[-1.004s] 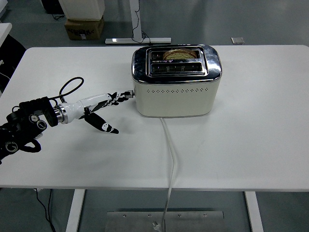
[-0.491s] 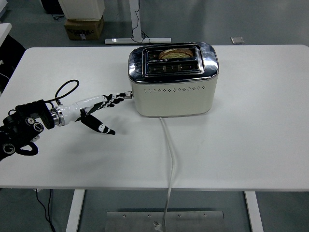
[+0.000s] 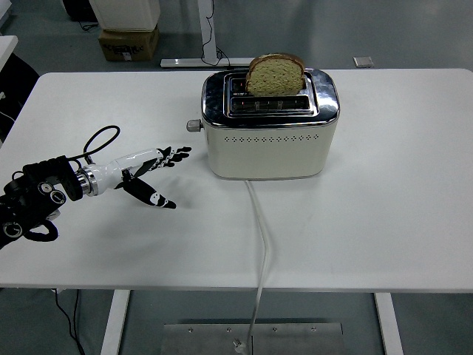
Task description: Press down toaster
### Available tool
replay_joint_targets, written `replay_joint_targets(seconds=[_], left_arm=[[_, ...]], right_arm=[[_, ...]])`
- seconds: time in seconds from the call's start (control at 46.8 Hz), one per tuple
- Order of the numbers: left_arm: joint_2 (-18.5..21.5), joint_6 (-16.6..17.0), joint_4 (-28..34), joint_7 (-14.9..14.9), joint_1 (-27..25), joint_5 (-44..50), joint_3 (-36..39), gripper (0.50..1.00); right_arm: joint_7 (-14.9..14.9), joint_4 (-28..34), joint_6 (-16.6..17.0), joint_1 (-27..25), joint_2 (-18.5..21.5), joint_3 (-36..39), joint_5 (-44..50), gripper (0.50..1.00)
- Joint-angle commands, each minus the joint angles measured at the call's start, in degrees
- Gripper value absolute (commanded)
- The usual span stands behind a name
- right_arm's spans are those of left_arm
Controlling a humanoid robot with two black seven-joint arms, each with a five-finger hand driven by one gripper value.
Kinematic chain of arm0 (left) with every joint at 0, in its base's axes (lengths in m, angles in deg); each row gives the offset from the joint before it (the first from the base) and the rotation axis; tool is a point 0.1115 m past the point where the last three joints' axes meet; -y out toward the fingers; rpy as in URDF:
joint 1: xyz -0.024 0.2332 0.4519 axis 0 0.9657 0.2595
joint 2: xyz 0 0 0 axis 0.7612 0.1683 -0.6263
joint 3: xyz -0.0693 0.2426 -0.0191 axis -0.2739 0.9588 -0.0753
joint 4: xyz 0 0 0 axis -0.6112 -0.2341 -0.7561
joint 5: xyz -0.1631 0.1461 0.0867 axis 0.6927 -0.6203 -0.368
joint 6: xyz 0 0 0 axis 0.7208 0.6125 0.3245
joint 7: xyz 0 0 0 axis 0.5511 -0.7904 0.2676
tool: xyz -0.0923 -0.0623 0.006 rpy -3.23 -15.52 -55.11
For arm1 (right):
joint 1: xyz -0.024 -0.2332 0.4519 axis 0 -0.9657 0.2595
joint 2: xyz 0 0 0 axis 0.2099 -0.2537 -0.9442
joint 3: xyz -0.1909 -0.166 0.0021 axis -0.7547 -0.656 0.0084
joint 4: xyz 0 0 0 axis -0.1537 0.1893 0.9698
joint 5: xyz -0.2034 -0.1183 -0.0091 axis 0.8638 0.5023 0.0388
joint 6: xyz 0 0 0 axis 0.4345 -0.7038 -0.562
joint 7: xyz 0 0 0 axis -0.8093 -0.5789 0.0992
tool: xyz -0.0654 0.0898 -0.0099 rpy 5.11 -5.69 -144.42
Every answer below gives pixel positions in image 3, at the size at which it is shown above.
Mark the cream and chrome toaster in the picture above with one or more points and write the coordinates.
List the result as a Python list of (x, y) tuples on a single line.
[(268, 155)]

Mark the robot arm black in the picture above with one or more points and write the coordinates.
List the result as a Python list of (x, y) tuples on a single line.
[(40, 177)]

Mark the brown bread slice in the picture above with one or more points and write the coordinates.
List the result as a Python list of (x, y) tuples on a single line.
[(275, 77)]

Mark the white plastic container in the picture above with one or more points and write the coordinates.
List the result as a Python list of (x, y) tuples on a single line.
[(125, 13)]

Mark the grey metal plate with screws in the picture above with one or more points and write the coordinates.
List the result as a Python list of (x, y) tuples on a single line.
[(207, 338)]

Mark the small grey floor plate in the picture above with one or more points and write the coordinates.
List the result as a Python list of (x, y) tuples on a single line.
[(363, 61)]

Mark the white side table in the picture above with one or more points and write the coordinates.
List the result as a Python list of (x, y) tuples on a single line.
[(7, 48)]

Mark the black box on floor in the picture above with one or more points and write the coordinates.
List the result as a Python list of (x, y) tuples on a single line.
[(79, 9)]

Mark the white power plug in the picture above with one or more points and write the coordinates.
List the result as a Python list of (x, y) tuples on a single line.
[(238, 344)]

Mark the white table leg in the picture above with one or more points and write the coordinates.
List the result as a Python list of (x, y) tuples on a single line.
[(114, 321), (388, 321)]

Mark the brown cardboard box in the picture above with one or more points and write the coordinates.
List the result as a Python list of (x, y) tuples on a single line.
[(129, 40)]

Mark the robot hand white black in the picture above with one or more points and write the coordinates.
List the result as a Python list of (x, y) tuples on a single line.
[(111, 172)]

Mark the white desk leg with foot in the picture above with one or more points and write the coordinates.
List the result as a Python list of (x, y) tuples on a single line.
[(206, 29)]

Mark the black chair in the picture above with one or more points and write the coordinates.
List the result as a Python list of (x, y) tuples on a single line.
[(16, 77)]

